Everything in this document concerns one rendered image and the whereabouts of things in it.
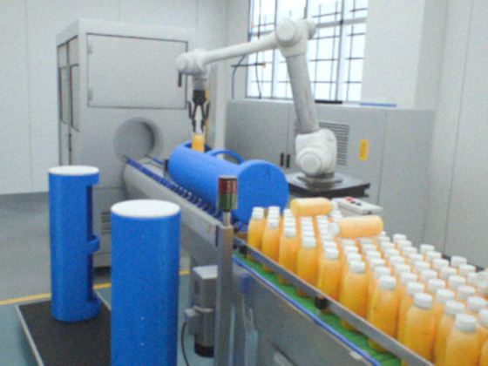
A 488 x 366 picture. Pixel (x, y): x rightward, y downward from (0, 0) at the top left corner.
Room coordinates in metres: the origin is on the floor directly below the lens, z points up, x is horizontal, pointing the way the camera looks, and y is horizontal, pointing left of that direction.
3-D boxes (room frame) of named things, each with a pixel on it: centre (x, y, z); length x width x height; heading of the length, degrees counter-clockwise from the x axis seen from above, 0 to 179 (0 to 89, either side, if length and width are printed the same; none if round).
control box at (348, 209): (2.01, -0.48, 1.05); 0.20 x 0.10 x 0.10; 25
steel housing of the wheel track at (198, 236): (3.02, 0.31, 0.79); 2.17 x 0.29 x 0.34; 25
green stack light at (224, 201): (1.57, 0.03, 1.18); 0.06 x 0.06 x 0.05
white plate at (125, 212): (2.06, 0.37, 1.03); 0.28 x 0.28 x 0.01
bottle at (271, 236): (1.74, -0.13, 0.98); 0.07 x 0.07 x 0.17
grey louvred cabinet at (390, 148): (4.55, -0.63, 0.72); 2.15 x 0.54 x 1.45; 32
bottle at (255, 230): (1.85, -0.08, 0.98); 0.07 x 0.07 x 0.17
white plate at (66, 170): (2.95, 0.96, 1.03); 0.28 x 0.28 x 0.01
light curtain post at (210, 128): (3.56, 0.20, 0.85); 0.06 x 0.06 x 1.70; 25
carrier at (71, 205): (2.95, 0.96, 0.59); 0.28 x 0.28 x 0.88
